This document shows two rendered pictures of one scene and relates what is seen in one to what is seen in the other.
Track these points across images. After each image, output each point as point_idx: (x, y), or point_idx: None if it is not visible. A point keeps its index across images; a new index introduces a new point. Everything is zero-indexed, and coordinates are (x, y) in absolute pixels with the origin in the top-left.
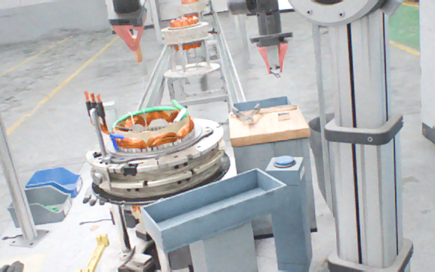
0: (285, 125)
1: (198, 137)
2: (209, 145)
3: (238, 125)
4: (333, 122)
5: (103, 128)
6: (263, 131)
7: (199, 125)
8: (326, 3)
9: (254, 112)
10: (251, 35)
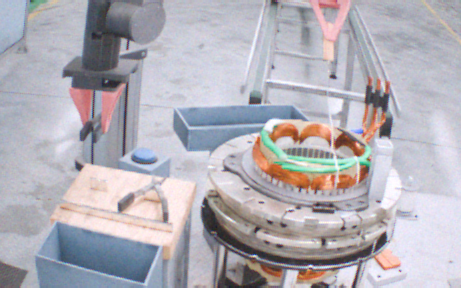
0: (107, 177)
1: (249, 148)
2: (236, 139)
3: (170, 205)
4: (137, 48)
5: (371, 124)
6: (142, 178)
7: (241, 184)
8: None
9: (140, 189)
10: (124, 73)
